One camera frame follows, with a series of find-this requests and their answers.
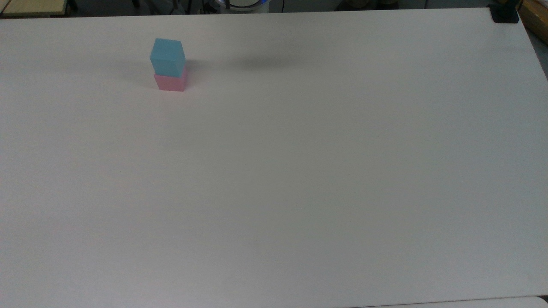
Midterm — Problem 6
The brown wooden board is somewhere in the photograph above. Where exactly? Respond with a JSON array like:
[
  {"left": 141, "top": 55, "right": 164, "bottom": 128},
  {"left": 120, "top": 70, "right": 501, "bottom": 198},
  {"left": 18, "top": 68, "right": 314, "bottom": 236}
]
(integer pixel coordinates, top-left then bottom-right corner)
[{"left": 519, "top": 0, "right": 548, "bottom": 44}]

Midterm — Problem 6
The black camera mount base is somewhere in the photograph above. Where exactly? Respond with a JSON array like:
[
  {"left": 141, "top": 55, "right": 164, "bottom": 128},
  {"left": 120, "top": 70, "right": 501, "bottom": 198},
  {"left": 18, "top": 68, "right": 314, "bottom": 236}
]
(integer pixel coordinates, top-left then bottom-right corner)
[{"left": 489, "top": 1, "right": 520, "bottom": 24}]

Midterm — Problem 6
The yellow wooden table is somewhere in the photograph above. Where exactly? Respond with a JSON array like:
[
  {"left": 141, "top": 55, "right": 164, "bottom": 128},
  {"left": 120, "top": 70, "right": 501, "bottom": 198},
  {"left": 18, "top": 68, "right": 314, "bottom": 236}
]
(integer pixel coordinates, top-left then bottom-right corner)
[{"left": 0, "top": 0, "right": 71, "bottom": 18}]

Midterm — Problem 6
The blue cube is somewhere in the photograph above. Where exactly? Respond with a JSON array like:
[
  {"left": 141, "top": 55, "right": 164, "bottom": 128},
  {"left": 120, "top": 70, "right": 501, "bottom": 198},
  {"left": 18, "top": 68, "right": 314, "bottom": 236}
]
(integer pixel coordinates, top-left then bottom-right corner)
[{"left": 149, "top": 38, "right": 186, "bottom": 79}]

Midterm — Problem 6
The pink cube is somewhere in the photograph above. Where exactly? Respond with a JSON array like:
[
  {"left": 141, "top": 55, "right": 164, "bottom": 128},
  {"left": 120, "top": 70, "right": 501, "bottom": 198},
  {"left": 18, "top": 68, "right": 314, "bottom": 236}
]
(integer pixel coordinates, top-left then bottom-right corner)
[{"left": 154, "top": 70, "right": 188, "bottom": 92}]

